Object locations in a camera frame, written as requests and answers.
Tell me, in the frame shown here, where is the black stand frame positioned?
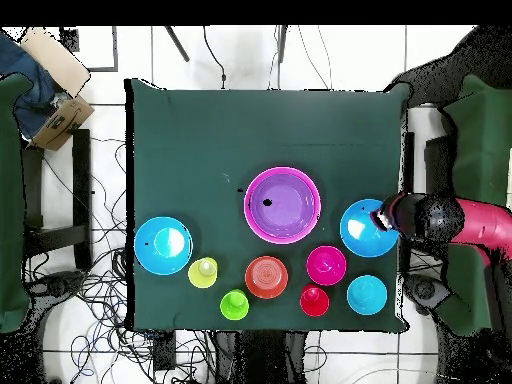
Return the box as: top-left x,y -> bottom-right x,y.
21,128 -> 93,271

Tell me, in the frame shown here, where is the small orange bowl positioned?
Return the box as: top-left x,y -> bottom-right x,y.
244,255 -> 290,300

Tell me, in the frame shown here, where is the dark green tablecloth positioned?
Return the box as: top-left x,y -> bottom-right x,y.
125,77 -> 413,333

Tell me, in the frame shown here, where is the dark blue cloth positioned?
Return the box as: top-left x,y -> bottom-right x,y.
0,31 -> 69,139

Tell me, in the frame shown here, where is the black box cabinet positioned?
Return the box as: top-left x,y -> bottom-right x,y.
423,135 -> 457,197

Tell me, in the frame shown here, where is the small blue bowl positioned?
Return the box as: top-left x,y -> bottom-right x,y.
346,274 -> 389,317

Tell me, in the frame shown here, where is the tangle of black cables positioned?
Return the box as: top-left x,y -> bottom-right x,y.
23,135 -> 217,384

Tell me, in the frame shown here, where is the large pink bowl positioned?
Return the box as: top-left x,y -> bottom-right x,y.
243,166 -> 322,245

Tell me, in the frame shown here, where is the beige cushion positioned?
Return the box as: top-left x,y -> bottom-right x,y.
19,26 -> 91,98

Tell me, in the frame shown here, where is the red cup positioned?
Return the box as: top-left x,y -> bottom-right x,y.
299,284 -> 331,318

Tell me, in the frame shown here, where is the black floor box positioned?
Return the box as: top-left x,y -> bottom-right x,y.
152,330 -> 177,371

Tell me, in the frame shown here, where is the green cup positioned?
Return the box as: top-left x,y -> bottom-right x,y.
219,288 -> 251,322

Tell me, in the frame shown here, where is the brown cardboard box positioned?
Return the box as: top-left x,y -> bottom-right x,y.
31,95 -> 96,152

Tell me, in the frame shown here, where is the medium blue bowl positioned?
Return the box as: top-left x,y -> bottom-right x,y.
339,198 -> 401,258
134,216 -> 194,276

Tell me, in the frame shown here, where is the small crimson bowl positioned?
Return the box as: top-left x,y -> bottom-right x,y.
305,245 -> 348,287

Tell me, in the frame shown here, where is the black cable with connector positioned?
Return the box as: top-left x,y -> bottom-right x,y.
202,25 -> 227,89

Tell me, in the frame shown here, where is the yellow cup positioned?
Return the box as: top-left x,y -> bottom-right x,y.
187,256 -> 220,290

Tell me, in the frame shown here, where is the purple shallow bowl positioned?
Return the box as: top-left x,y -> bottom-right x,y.
249,172 -> 317,240

